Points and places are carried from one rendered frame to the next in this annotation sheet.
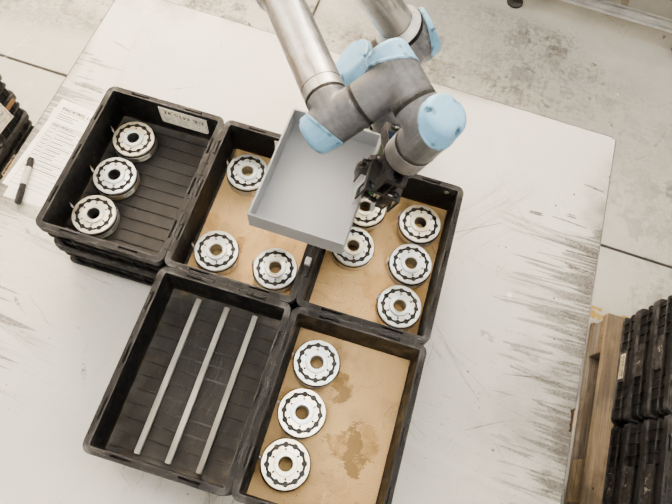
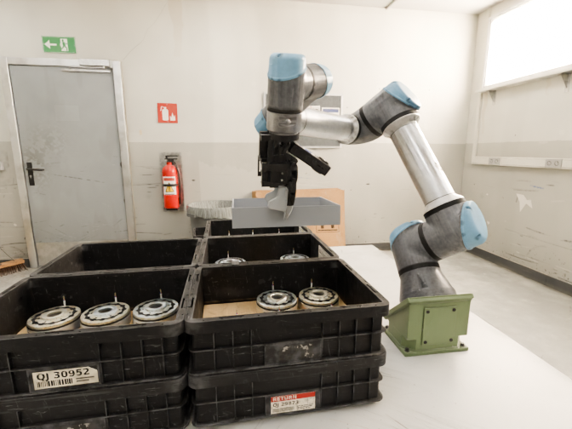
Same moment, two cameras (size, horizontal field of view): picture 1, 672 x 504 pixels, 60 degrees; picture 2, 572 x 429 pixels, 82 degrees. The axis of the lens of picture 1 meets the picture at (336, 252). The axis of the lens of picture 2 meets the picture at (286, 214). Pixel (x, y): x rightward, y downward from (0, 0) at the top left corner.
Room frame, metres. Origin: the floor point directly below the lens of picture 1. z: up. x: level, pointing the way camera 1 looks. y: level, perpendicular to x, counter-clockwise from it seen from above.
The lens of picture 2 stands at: (0.36, -0.80, 1.23)
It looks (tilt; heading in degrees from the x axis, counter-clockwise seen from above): 11 degrees down; 73
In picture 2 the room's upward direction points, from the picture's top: straight up
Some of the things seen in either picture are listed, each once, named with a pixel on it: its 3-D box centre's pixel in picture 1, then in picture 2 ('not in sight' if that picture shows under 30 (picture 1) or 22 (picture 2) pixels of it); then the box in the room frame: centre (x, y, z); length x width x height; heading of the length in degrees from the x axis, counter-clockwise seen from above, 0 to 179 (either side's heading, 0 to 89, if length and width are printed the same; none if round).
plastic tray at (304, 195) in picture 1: (317, 178); (282, 210); (0.61, 0.07, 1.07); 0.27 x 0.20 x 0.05; 172
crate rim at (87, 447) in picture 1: (193, 374); (131, 257); (0.19, 0.24, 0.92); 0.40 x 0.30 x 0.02; 174
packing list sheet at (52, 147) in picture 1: (65, 155); not in sight; (0.73, 0.78, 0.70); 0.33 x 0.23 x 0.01; 172
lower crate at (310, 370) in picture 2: not in sight; (281, 349); (0.55, -0.10, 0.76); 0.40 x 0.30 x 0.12; 174
